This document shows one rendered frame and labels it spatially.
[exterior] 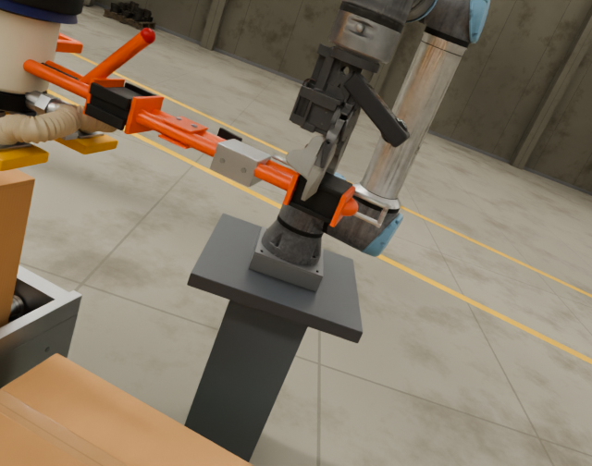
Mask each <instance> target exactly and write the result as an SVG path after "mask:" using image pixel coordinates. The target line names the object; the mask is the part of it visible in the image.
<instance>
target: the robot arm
mask: <svg viewBox="0 0 592 466"><path fill-rule="evenodd" d="M489 5H490V0H342V3H341V5H340V8H339V12H338V14H337V17H336V19H335V22H334V25H333V28H332V30H331V33H330V35H329V37H328V39H329V41H330V42H332V43H334V44H336V47H335V46H333V47H330V46H327V45H323V44H321V43H320V44H319V47H318V50H317V52H316V53H317V54H319V57H318V58H317V61H316V64H315V67H314V71H313V74H312V77H311V78H310V79H306V80H305V81H304V82H303V84H302V86H301V88H300V91H299V93H298V96H297V99H296V102H295V104H294V106H293V109H292V112H291V115H290V119H289V121H292V123H294V124H297V125H299V126H300V128H302V129H305V130H307V131H310V132H312V133H314V132H318V133H320V134H322V135H323V136H320V135H317V136H314V137H312V139H311V140H310V142H309V143H307V144H306V145H305V147H304V149H293V150H290V151H289V152H288V153H287V155H286V161H287V163H288V164H289V165H290V166H291V167H292V168H293V169H295V170H296V172H298V173H299V174H301V175H302V176H303V177H304V178H306V179H307V182H306V185H305V187H304V190H303V193H302V198H301V200H303V201H306V200H307V199H308V198H310V197H311V196H312V195H314V194H315V193H316V192H317V189H318V187H319V185H320V182H321V180H322V179H323V177H324V175H325V173H326V172H328V173H330V174H332V175H334V176H336V177H339V178H342V179H344V180H346V178H345V177H344V176H342V175H341V174H339V173H337V172H336V170H337V168H338V166H339V162H340V159H341V157H342V156H343V154H344V151H345V149H346V146H347V144H348V142H349V139H350V136H351V134H352V132H353V130H354V128H355V125H356V123H357V120H358V117H359V115H360V112H361V108H362V109H363V110H364V112H365V113H366V114H367V115H368V116H369V118H370V119H371V120H372V121H373V123H374V124H375V125H376V127H377V128H378V129H379V130H380V132H381V136H380V139H379V141H378V143H377V146H376V148H375V151H374V153H373V155H372V158H371V160H370V162H369V165H368V167H367V169H366V171H365V173H364V177H363V179H362V180H361V181H359V182H357V183H354V184H352V185H353V187H355V188H356V189H355V190H357V191H359V192H361V193H362V194H365V195H367V196H369V197H371V198H373V199H376V200H378V201H380V202H383V203H386V204H389V205H390V207H389V209H388V212H387V214H386V216H385V218H384V220H383V222H382V225H381V227H376V226H375V225H373V224H371V223H368V222H366V221H364V220H363V219H361V218H358V217H356V216H354V215H352V216H343V217H342V218H341V219H340V221H339V222H338V223H337V224H336V225H335V226H334V227H332V226H330V225H329V224H328V223H326V222H324V221H322V220H320V219H318V218H315V217H313V216H311V215H309V214H307V213H304V212H302V211H300V210H298V209H296V208H294V207H291V206H289V205H285V204H283V203H282V205H281V208H280V211H279V213H278V216H277V219H276V221H275V222H274V223H273V224H272V225H271V226H270V227H269V228H268V229H267V230H266V231H265V233H264V235H263V237H262V243H263V245H264V246H265V248H266V249H267V250H268V251H270V252H271V253H272V254H274V255H275V256H277V257H278V258H280V259H282V260H284V261H287V262H289V263H292V264H298V265H304V266H311V265H315V264H317V263H318V261H319V259H320V257H321V244H322V236H323V234H324V233H326V234H328V235H329V236H331V237H333V238H335V239H338V240H340V241H342V242H344V243H346V244H347V245H349V246H351V247H353V248H354V249H356V250H358V251H360V252H363V253H366V254H368V255H371V256H373V257H377V256H379V255H380V254H381V253H382V251H383V250H385V248H386V247H387V245H388V244H389V242H390V240H391V238H392V237H393V235H394V234H395V232H396V230H397V229H398V227H399V225H400V223H401V221H402V219H403V215H402V214H401V213H399V210H400V208H401V202H400V200H399V197H398V195H399V193H400V191H401V188H402V185H403V183H404V181H405V179H406V178H407V176H408V173H409V171H410V169H411V167H412V165H413V161H414V159H415V157H416V156H417V154H418V152H419V149H420V147H421V145H422V143H423V141H424V139H425V136H426V134H427V132H428V130H429V128H430V125H431V123H432V121H433V119H434V117H435V115H436V112H437V111H438V108H439V106H440V104H441V101H442V99H443V97H444V95H445V93H446V91H447V89H448V87H449V85H450V82H451V80H452V77H453V75H454V73H455V71H456V69H457V67H458V65H459V63H460V61H461V59H462V57H463V53H464V51H465V50H467V48H468V45H469V43H476V42H477V41H478V39H479V36H480V34H481V32H482V29H483V27H484V24H485V21H486V18H487V12H488V9H489ZM414 21H418V22H420V23H422V24H425V25H426V26H425V30H424V36H423V38H422V40H421V42H420V44H419V46H418V49H417V51H416V53H415V56H414V58H413V62H412V63H411V66H410V68H409V70H408V73H407V75H406V77H405V80H404V82H403V84H402V86H401V90H400V92H399V94H398V97H397V99H396V101H395V104H394V105H393V107H392V110H390V109H389V107H388V106H387V105H386V103H385V102H384V101H383V100H382V98H381V97H380V96H379V95H378V93H377V92H376V91H375V90H374V88H373V87H372V86H371V85H370V83H369V82H368V81H367V80H366V78H365V77H364V76H363V75H361V72H362V70H363V69H364V70H367V71H370V72H373V73H376V74H377V72H378V70H379V67H380V65H379V64H378V62H382V63H385V64H387V63H389V60H390V59H391V56H392V54H393V52H394V49H395V47H396V44H397V42H398V40H399V38H400V36H401V31H402V29H403V27H404V24H405V23H407V22H414ZM346 67H348V69H349V73H348V74H347V75H346V74H345V73H344V69H345V68H346ZM308 80H310V81H309V82H307V81H308ZM304 83H305V85H304ZM352 197H353V199H354V200H355V201H357V203H358V211H357V212H358V213H360V214H363V215H366V216H368V217H370V218H373V219H375V220H376V221H377V220H378V218H379V216H380V214H381V212H382V210H383V208H381V207H379V206H377V205H375V204H372V203H370V202H368V201H366V200H363V199H361V198H359V197H357V196H354V195H352Z"/></svg>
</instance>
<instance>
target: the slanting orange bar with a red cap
mask: <svg viewBox="0 0 592 466"><path fill-rule="evenodd" d="M154 40H155V33H154V31H153V30H152V29H150V28H144V29H142V30H141V31H140V32H139V33H138V34H137V35H135V36H134V37H133V38H132V39H130V40H129V41H128V42H126V43H125V44H124V45H122V46H121V47H120V48H119V49H117V50H116V51H115V52H114V53H113V54H112V55H110V56H109V57H108V58H107V59H105V60H104V61H103V62H102V63H100V64H99V65H98V66H96V67H95V68H94V69H92V70H91V71H90V72H89V73H87V74H86V75H85V76H84V77H82V78H81V79H80V80H79V81H81V82H83V83H85V84H88V85H90V80H91V78H107V77H108V76H109V75H110V74H112V73H113V72H114V71H116V70H117V69H118V68H120V67H121V66H122V65H124V64H125V63H126V62H128V61H129V60H130V59H132V58H133V57H134V56H135V55H136V54H138V53H139V52H140V51H141V50H143V49H144V48H145V47H146V46H148V45H149V44H150V43H153V42H154Z"/></svg>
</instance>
